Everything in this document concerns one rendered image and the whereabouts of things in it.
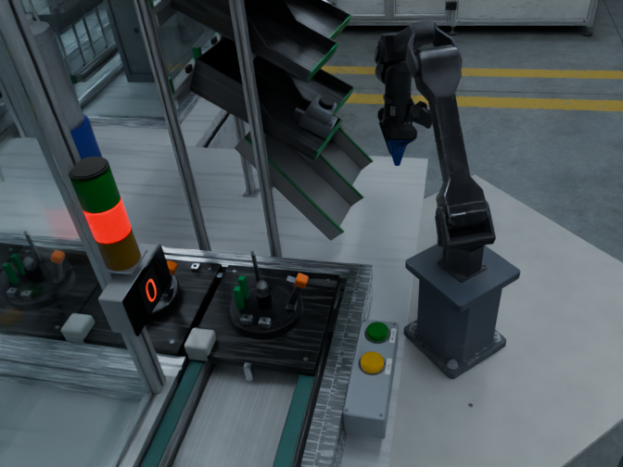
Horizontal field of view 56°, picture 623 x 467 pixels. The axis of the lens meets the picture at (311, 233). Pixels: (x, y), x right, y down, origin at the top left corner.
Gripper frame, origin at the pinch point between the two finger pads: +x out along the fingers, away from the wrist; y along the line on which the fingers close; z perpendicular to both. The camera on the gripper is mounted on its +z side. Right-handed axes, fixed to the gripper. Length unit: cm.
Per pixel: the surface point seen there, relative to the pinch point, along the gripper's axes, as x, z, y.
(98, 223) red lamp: -9, -48, -60
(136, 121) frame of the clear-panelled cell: 11, -77, 66
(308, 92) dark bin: -12.6, -19.7, -0.8
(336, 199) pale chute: 9.8, -14.0, -8.0
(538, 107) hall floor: 48, 125, 227
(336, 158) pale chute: 4.6, -13.0, 4.9
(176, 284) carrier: 20, -47, -27
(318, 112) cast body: -12.1, -18.0, -16.9
